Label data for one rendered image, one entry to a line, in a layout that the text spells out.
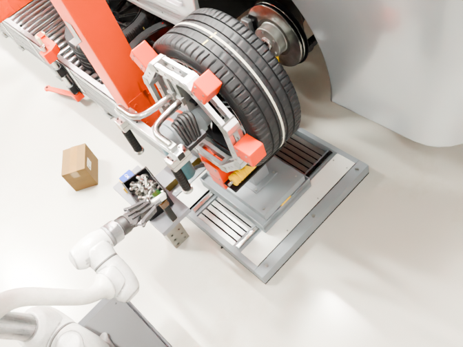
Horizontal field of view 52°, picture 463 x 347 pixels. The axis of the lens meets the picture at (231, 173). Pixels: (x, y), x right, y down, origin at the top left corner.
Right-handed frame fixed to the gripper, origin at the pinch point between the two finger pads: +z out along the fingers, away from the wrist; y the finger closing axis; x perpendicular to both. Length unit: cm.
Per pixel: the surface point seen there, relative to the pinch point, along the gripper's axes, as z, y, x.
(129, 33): 86, 131, -2
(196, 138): 11.6, -16.5, -32.1
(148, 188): 7.8, 19.9, 11.5
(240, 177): 37.0, -10.4, 8.4
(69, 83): 55, 175, 35
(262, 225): 44, -16, 43
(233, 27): 43, -8, -60
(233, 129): 23.8, -23.1, -31.8
